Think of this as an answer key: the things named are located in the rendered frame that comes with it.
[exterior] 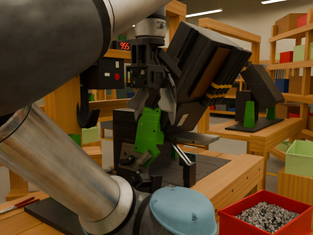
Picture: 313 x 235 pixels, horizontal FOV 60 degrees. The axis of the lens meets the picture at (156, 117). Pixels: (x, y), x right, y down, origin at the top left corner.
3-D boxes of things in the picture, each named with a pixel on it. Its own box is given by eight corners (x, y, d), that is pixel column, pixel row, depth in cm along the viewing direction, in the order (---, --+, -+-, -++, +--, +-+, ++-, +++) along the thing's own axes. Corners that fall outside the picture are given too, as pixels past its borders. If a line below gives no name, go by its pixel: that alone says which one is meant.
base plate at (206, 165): (231, 162, 170) (231, 159, 169) (93, 251, 83) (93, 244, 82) (175, 152, 195) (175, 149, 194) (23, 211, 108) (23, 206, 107)
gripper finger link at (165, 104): (160, 127, 63) (146, 92, 64) (174, 124, 68) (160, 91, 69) (170, 123, 61) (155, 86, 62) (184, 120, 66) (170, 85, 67)
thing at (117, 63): (125, 88, 139) (125, 58, 137) (99, 89, 125) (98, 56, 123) (108, 88, 146) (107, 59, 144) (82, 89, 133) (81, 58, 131)
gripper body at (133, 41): (125, 90, 66) (124, 38, 64) (147, 89, 73) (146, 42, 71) (149, 91, 61) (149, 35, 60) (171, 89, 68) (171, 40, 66)
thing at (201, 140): (219, 141, 131) (220, 135, 130) (204, 148, 118) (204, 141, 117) (155, 132, 154) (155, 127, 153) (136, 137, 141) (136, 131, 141)
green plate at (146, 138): (163, 155, 124) (170, 110, 126) (153, 154, 118) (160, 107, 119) (144, 152, 131) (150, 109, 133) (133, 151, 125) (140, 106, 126)
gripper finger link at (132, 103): (117, 117, 71) (128, 85, 67) (132, 114, 76) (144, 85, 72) (125, 123, 69) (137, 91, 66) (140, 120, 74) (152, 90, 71)
